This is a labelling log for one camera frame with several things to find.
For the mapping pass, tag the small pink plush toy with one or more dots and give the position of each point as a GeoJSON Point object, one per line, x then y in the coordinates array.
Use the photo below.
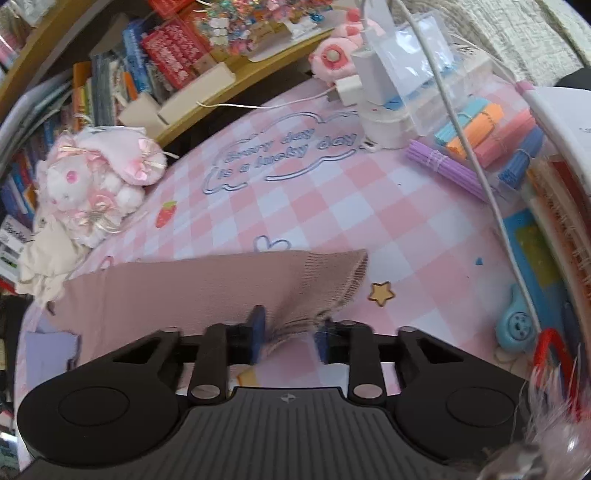
{"type": "Point", "coordinates": [332, 60]}

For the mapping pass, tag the red scissors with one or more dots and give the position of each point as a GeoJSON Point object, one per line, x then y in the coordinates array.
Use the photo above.
{"type": "Point", "coordinates": [552, 362]}

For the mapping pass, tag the wooden white bookshelf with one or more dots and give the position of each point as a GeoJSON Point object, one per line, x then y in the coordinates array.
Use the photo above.
{"type": "Point", "coordinates": [250, 41]}

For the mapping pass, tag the red book box set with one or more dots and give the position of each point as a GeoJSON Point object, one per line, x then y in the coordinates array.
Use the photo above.
{"type": "Point", "coordinates": [178, 53]}

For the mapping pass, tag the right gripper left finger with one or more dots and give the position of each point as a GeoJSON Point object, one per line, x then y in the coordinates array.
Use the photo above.
{"type": "Point", "coordinates": [221, 347]}

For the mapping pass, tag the clear plastic storage box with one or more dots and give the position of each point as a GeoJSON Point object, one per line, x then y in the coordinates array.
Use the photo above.
{"type": "Point", "coordinates": [419, 110]}

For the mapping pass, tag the white Garbllet book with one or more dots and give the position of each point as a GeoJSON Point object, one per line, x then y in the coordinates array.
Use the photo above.
{"type": "Point", "coordinates": [13, 237]}

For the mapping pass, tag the purple paper strip bundle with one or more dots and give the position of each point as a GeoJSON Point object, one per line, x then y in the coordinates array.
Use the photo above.
{"type": "Point", "coordinates": [446, 167]}

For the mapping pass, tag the row of colourful books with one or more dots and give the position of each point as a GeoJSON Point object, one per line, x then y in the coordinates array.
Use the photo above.
{"type": "Point", "coordinates": [92, 92]}

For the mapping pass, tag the purple and brown sweater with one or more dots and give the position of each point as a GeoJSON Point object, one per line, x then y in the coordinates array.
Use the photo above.
{"type": "Point", "coordinates": [120, 302]}

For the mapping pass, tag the cream beige garment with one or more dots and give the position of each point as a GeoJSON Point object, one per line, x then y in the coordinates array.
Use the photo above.
{"type": "Point", "coordinates": [47, 260]}

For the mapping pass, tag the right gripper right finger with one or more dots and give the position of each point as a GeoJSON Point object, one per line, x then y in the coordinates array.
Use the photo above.
{"type": "Point", "coordinates": [353, 344]}

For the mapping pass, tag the orange paper strip bundle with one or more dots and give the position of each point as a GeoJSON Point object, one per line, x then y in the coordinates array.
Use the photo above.
{"type": "Point", "coordinates": [477, 130]}

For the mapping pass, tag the pink checkered cartoon mat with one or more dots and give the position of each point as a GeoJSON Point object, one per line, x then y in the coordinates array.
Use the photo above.
{"type": "Point", "coordinates": [436, 260]}

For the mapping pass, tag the spiral notebooks stack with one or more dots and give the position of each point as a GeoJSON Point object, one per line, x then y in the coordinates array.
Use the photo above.
{"type": "Point", "coordinates": [562, 210]}

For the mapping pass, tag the white power adapter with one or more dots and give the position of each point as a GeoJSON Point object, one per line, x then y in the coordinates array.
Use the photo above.
{"type": "Point", "coordinates": [371, 82]}

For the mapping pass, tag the blue round toy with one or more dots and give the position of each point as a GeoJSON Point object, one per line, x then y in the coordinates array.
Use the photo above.
{"type": "Point", "coordinates": [515, 330]}

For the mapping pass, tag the white pink bunny plush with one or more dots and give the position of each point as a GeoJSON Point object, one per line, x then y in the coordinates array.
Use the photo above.
{"type": "Point", "coordinates": [93, 180]}

